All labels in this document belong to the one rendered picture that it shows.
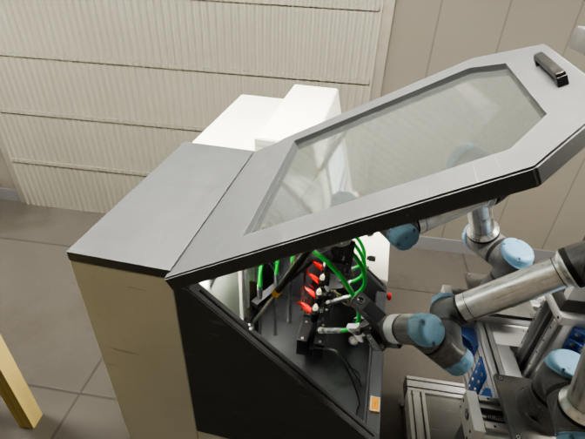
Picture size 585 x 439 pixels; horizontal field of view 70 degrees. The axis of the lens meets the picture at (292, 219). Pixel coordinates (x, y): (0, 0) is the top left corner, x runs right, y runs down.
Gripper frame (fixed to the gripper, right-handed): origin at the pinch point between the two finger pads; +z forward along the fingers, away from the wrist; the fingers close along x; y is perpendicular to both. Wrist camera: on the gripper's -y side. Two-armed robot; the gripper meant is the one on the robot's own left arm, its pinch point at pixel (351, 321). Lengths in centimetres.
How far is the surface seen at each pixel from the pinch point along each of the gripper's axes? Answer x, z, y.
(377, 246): 56, 50, -1
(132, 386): -59, 35, -21
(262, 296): -9.5, 29.8, -18.7
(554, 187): 237, 89, 62
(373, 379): 0.6, 13.3, 24.1
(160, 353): -48, 15, -26
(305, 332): -4.3, 29.4, 1.2
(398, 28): 178, 74, -93
